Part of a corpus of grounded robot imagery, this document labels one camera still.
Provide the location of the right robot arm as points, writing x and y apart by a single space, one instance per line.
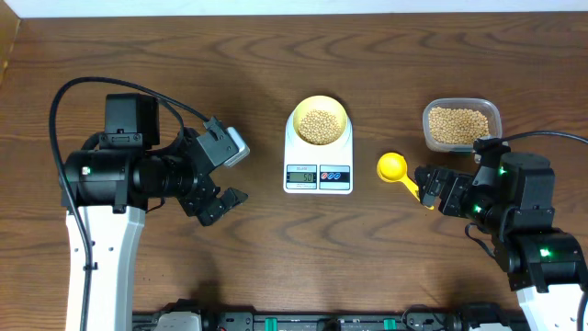
510 199

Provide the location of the yellow measuring scoop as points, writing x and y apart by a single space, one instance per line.
392 167

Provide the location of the white digital kitchen scale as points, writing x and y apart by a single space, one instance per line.
318 169

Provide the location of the soybeans in yellow bowl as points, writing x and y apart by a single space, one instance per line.
320 127

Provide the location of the clear plastic container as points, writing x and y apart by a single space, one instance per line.
487 108

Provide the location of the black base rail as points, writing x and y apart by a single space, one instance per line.
189 315

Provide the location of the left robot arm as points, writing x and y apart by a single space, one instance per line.
110 182

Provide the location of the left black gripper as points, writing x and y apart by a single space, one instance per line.
197 199

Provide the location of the yellow plastic bowl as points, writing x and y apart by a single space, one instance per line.
321 103

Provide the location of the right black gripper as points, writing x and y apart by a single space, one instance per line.
449 202

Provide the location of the pile of soybeans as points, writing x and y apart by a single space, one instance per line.
457 125

